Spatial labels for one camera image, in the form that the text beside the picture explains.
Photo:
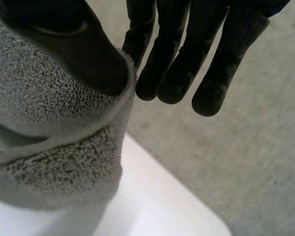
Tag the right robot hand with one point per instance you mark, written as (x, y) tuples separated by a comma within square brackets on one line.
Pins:
[(73, 49)]

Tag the grey towel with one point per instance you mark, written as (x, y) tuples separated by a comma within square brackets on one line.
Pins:
[(39, 98)]

